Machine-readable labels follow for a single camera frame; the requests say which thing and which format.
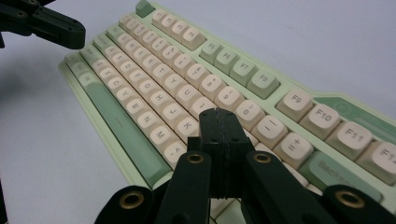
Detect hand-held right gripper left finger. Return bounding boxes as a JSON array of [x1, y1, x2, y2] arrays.
[[187, 107, 224, 200]]

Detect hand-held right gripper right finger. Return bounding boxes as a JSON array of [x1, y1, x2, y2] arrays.
[[221, 108, 254, 200]]

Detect green and cream keyboard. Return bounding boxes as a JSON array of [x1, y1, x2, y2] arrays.
[[58, 0, 396, 224]]

